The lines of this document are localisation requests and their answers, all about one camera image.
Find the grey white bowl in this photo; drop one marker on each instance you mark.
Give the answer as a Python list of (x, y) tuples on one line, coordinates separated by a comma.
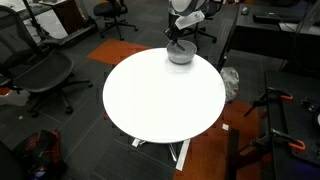
[(181, 58)]

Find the large black mesh office chair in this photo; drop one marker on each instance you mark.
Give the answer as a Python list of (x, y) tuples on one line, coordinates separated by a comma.
[(40, 70)]

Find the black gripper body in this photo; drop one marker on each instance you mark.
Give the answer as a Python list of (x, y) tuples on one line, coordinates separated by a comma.
[(172, 33)]

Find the black tripod stand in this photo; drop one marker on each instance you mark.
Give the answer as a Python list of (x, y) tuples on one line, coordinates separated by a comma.
[(33, 20)]

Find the red and black bag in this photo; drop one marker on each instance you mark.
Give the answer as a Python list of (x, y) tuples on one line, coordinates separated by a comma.
[(41, 153)]

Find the teal capped marker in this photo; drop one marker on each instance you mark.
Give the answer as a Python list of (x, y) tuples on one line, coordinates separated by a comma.
[(181, 47)]

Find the black office desk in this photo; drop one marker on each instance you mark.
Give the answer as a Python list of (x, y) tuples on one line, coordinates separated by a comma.
[(263, 36)]

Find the black workbench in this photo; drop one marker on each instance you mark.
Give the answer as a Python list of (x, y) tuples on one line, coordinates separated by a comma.
[(290, 133)]

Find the brown wooden cabinet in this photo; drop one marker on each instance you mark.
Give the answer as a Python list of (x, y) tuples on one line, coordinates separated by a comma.
[(68, 15)]

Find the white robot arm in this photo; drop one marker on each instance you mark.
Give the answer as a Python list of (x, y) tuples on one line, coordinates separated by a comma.
[(182, 6)]

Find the grey computer mouse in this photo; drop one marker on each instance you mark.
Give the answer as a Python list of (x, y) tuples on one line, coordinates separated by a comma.
[(245, 10)]

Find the black swivel chair with star base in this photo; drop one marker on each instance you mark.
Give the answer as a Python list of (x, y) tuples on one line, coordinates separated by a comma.
[(205, 33)]

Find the small black office chair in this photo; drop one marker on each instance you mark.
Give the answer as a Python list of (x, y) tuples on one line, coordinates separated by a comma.
[(111, 10)]

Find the small white paper scrap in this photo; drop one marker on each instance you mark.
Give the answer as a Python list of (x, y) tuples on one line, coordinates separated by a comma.
[(225, 127)]

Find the white plastic bag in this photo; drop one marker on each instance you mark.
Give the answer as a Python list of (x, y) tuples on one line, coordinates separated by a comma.
[(230, 83)]

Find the white plastic container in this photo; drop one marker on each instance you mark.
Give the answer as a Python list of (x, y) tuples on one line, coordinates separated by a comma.
[(15, 98)]

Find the black low platform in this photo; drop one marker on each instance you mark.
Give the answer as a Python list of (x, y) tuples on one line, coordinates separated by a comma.
[(73, 35)]

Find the small black device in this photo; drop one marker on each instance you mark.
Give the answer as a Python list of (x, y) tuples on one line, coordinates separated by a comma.
[(310, 106)]

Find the black keyboard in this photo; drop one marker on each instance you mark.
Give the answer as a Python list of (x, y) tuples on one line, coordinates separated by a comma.
[(266, 17)]

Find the white metal table base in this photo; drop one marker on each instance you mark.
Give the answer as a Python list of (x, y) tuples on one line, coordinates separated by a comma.
[(183, 155)]

